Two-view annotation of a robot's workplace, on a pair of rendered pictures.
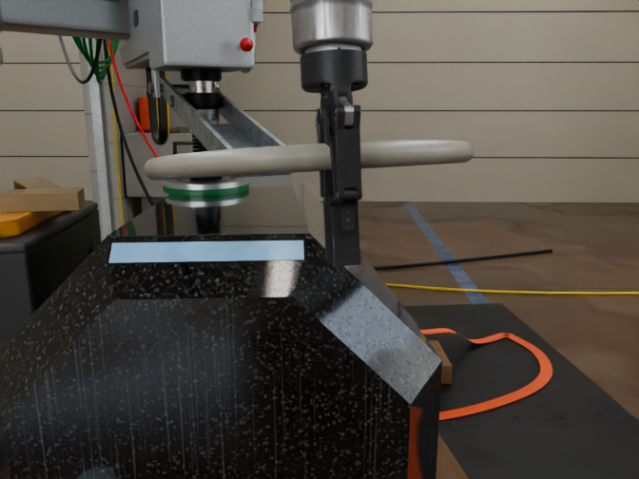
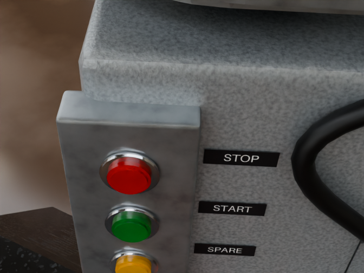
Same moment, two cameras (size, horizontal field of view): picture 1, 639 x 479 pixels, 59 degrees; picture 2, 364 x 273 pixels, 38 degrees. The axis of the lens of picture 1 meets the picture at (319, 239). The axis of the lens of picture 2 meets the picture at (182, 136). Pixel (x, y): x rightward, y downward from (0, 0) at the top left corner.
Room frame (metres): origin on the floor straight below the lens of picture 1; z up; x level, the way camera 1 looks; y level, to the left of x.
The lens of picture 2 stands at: (1.57, -0.02, 1.74)
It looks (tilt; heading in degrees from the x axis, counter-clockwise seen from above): 45 degrees down; 115
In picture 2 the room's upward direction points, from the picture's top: 3 degrees clockwise
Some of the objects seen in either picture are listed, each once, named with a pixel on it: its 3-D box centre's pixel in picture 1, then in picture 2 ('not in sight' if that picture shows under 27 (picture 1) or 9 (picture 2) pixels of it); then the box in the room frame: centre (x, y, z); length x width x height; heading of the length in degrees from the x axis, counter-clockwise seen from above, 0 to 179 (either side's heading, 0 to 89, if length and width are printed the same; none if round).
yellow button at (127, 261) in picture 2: not in sight; (133, 267); (1.46, 0.15, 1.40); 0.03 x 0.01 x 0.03; 25
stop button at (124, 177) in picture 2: not in sight; (129, 175); (1.46, 0.15, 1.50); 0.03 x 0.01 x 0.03; 25
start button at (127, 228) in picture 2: not in sight; (131, 226); (1.46, 0.15, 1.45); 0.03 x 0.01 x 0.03; 25
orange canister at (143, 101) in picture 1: (156, 113); not in sight; (4.62, 1.30, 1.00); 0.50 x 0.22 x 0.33; 179
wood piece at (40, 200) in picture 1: (43, 200); not in sight; (1.57, 0.78, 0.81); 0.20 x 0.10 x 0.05; 103
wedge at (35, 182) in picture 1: (43, 188); not in sight; (1.78, 0.88, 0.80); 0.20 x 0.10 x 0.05; 49
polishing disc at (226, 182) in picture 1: (205, 181); not in sight; (1.47, 0.29, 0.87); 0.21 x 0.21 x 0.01
